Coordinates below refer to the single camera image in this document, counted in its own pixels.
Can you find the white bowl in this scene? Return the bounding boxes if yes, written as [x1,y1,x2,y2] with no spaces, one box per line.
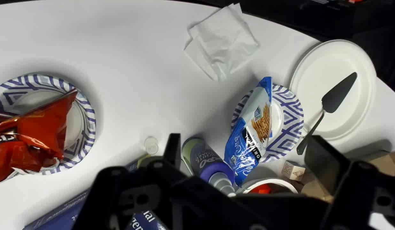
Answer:
[236,177,300,197]

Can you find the blue hardcover book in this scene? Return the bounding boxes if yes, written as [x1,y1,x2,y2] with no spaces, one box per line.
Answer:
[23,189,169,230]

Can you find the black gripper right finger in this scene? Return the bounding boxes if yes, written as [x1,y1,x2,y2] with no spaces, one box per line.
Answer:
[303,135,395,230]

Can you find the small clear plastic cap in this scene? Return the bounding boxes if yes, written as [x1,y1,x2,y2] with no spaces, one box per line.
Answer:
[143,135,161,156]

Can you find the white paper napkin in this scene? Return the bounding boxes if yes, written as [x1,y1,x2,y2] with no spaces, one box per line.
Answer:
[183,3,261,82]

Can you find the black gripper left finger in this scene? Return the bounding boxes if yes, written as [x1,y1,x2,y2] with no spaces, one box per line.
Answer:
[73,132,233,230]

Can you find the red toy block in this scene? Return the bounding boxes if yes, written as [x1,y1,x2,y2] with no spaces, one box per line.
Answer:
[249,183,288,197]

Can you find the plain white plate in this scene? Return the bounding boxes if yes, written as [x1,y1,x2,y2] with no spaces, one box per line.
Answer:
[289,39,378,143]

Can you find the red Doritos chip bag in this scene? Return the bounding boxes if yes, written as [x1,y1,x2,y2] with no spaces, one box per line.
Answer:
[0,90,79,187]

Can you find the blue pretzel crisps bag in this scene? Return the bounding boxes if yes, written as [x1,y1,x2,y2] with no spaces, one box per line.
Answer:
[222,76,284,187]

